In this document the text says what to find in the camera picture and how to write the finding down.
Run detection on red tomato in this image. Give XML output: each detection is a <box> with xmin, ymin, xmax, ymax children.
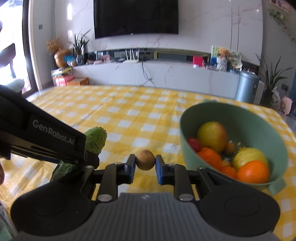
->
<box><xmin>187</xmin><ymin>138</ymin><xmax>202</xmax><ymax>153</ymax></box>

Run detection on green cucumber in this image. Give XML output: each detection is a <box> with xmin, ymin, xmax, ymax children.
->
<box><xmin>50</xmin><ymin>127</ymin><xmax>107</xmax><ymax>182</ymax></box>

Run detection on orange mandarin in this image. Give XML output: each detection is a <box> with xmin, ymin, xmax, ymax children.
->
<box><xmin>236</xmin><ymin>160</ymin><xmax>270</xmax><ymax>184</ymax></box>
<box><xmin>220</xmin><ymin>166</ymin><xmax>237</xmax><ymax>179</ymax></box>
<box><xmin>197</xmin><ymin>147</ymin><xmax>222</xmax><ymax>170</ymax></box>

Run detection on large yellow-green pear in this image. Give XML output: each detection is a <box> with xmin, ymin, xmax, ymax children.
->
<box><xmin>196</xmin><ymin>121</ymin><xmax>228</xmax><ymax>153</ymax></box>

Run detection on yellow lemon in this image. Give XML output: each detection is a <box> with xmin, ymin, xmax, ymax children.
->
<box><xmin>232</xmin><ymin>148</ymin><xmax>268</xmax><ymax>171</ymax></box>

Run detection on yellow checked tablecloth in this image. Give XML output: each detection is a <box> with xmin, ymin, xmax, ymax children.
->
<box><xmin>0</xmin><ymin>84</ymin><xmax>296</xmax><ymax>241</ymax></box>

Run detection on orange cardboard box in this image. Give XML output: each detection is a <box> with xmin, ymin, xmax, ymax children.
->
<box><xmin>66</xmin><ymin>77</ymin><xmax>89</xmax><ymax>86</ymax></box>

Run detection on copper vase dried flowers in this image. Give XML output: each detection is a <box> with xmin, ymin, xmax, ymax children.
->
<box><xmin>46</xmin><ymin>39</ymin><xmax>71</xmax><ymax>68</ymax></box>

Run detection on left potted plant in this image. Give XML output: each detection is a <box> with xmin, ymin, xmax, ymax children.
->
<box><xmin>72</xmin><ymin>29</ymin><xmax>91</xmax><ymax>66</ymax></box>

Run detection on white TV console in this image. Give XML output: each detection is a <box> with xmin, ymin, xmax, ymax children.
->
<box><xmin>73</xmin><ymin>61</ymin><xmax>239</xmax><ymax>98</ymax></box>

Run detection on white wifi router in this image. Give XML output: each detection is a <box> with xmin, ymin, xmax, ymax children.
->
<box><xmin>123</xmin><ymin>49</ymin><xmax>140</xmax><ymax>63</ymax></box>

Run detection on red box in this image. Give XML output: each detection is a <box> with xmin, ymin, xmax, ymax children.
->
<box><xmin>193</xmin><ymin>56</ymin><xmax>204</xmax><ymax>68</ymax></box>

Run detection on grey metal trash can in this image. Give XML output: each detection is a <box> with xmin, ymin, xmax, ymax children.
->
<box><xmin>234</xmin><ymin>70</ymin><xmax>260</xmax><ymax>103</ymax></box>

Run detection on teddy bear toy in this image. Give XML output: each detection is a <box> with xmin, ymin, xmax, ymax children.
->
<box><xmin>216</xmin><ymin>47</ymin><xmax>229</xmax><ymax>71</ymax></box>

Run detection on white plastic bag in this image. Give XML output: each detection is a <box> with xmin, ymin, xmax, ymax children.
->
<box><xmin>271</xmin><ymin>86</ymin><xmax>281</xmax><ymax>110</ymax></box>

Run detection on pink pig toy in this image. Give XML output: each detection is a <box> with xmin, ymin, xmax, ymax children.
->
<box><xmin>280</xmin><ymin>95</ymin><xmax>293</xmax><ymax>115</ymax></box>

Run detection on black television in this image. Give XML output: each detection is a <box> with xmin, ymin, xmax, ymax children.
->
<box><xmin>93</xmin><ymin>0</ymin><xmax>179</xmax><ymax>39</ymax></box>

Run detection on potted green plant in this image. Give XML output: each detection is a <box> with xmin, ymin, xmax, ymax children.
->
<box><xmin>255</xmin><ymin>54</ymin><xmax>292</xmax><ymax>108</ymax></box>

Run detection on trailing ivy plant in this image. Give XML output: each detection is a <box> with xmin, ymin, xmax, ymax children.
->
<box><xmin>268</xmin><ymin>9</ymin><xmax>295</xmax><ymax>43</ymax></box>

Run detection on black power cable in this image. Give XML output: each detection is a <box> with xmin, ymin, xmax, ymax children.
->
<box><xmin>136</xmin><ymin>61</ymin><xmax>156</xmax><ymax>88</ymax></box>

